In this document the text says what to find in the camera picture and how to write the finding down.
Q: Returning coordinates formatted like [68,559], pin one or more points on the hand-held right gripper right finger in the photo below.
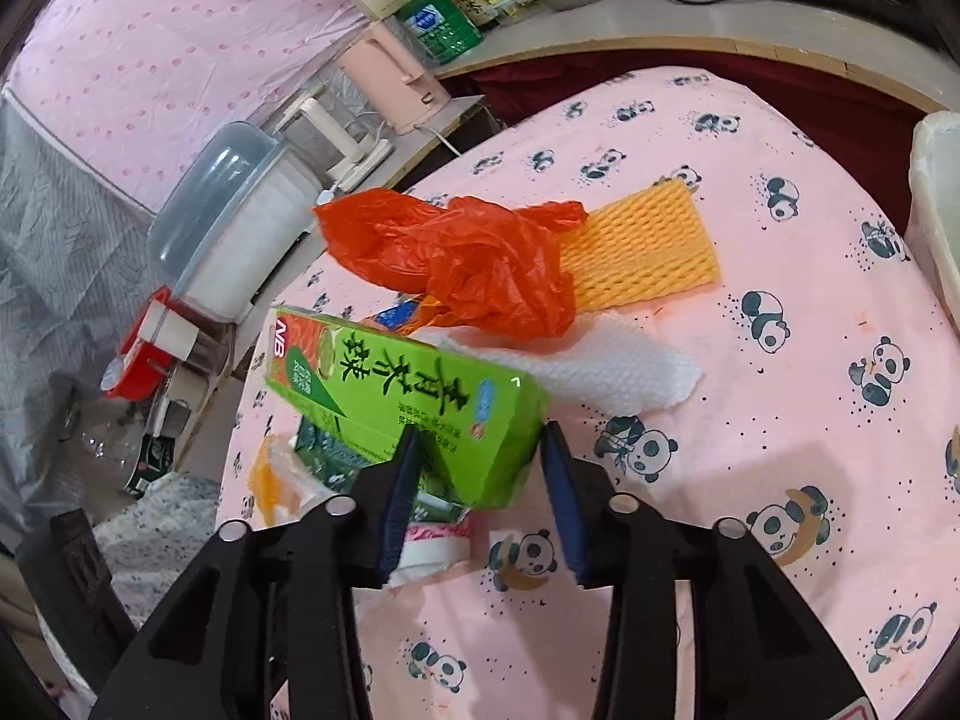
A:
[562,510]

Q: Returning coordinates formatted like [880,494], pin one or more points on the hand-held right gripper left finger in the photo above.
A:
[397,499]

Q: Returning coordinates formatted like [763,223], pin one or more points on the dark green foil packet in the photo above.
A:
[330,454]

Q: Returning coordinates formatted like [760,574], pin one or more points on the green drink carton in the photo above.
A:
[405,397]

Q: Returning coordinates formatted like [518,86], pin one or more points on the white foam fruit net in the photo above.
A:
[600,371]

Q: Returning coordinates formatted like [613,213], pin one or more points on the orange plastic bag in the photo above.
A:
[465,262]

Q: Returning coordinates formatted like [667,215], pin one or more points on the trash bin with white liner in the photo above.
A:
[936,195]

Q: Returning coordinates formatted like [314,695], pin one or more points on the pink paper cup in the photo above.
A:
[439,544]

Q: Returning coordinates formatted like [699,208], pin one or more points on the clear plastic wrapper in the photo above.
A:
[274,480]

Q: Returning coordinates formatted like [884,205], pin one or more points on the pink panda printed tablecloth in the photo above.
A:
[787,360]

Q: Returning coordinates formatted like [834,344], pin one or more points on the yellow foam fruit net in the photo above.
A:
[645,247]

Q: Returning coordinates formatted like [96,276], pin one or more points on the red box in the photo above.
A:
[135,367]

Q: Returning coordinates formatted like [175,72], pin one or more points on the white container with grey lid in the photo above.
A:
[240,217]

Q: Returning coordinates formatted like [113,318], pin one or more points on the dark wooden chair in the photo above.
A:
[71,592]

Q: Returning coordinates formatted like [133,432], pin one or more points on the pink electric kettle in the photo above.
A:
[390,79]

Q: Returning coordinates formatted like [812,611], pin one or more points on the green tin can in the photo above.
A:
[439,26]

